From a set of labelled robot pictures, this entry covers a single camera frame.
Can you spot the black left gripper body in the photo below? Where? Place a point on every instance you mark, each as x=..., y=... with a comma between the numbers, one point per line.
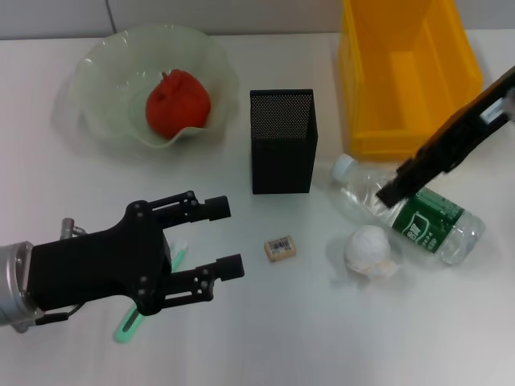
x=92, y=265

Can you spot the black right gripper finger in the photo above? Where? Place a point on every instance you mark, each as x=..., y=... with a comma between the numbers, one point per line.
x=406, y=181

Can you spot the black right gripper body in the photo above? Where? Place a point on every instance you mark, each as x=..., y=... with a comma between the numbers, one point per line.
x=462, y=128

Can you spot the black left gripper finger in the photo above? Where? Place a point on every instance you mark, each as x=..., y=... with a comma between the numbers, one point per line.
x=193, y=209
x=201, y=281

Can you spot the clear green-label water bottle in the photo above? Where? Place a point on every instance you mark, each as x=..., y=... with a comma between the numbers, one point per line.
x=434, y=229

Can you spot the white paper ball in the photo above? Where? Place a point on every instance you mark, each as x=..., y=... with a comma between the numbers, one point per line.
x=368, y=247

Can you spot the red-orange fruit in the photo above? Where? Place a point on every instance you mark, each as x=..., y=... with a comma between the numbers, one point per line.
x=177, y=104

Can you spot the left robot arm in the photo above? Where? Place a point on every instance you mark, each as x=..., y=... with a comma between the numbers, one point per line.
x=14, y=285

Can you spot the green utility knife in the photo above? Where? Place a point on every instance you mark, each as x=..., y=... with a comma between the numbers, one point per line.
x=126, y=325

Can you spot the beige eraser with barcode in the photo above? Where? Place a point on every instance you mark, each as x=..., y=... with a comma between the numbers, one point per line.
x=281, y=249

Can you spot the black mesh pen holder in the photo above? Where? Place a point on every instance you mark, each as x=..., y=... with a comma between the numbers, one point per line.
x=281, y=161

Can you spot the pale green glass fruit plate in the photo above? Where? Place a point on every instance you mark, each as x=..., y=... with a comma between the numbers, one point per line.
x=104, y=80

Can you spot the yellow plastic bin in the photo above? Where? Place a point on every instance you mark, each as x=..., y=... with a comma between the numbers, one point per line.
x=406, y=100

